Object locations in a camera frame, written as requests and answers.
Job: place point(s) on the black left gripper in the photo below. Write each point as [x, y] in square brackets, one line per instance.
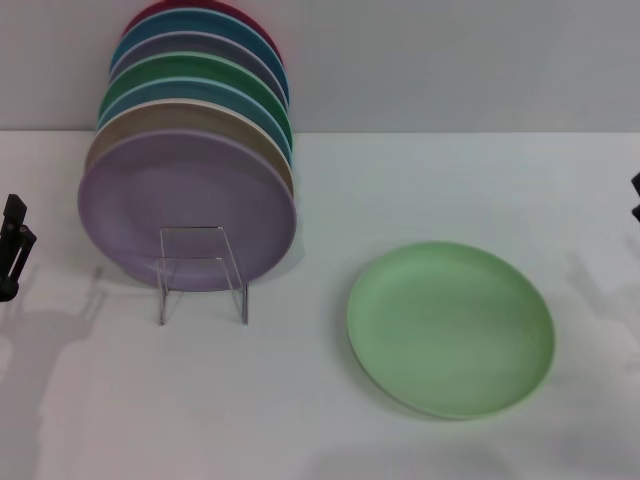
[7, 290]

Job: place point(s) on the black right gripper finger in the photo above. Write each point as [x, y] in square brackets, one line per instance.
[636, 184]
[637, 213]

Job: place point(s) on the light green plate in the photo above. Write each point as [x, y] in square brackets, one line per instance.
[450, 330]

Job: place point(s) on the lilac plate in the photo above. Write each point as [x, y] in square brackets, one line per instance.
[175, 190]

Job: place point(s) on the clear acrylic plate rack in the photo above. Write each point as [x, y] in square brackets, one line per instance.
[192, 242]

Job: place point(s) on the beige plate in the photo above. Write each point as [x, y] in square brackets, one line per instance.
[190, 117]

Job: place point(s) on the light blue plate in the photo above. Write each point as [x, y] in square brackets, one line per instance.
[200, 90]

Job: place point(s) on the dark green plate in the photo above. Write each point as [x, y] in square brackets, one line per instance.
[200, 65]

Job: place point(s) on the grey purple plate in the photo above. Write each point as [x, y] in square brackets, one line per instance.
[200, 42]

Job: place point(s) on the teal plate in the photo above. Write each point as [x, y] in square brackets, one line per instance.
[200, 22]

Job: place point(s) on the crimson plate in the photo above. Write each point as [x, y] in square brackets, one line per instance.
[268, 36]

